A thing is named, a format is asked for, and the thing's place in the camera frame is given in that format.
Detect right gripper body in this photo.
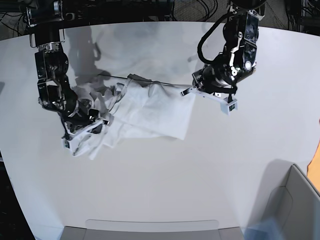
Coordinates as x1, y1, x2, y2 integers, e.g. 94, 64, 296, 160
59, 99, 111, 140

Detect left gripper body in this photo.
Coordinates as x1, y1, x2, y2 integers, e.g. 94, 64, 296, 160
180, 65, 237, 106

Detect white T-shirt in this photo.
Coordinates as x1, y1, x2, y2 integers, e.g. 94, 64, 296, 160
68, 74, 196, 160

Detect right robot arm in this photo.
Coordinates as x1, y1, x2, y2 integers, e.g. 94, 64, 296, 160
25, 0, 109, 141

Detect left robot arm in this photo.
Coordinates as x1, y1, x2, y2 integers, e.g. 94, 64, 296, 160
180, 0, 266, 112

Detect grey tray front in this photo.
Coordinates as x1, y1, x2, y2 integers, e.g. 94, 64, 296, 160
60, 219, 244, 240

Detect grey box right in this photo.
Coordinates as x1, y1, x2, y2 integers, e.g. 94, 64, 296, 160
262, 164, 320, 240

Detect blue blurred object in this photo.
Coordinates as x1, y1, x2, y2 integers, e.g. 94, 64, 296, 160
243, 218, 284, 240

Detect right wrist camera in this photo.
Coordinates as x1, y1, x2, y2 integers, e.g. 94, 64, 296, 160
61, 136, 78, 152

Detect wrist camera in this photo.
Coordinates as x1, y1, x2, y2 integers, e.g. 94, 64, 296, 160
61, 136, 78, 152
220, 99, 238, 116

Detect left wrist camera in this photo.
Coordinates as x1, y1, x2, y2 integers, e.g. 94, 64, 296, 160
220, 99, 238, 116

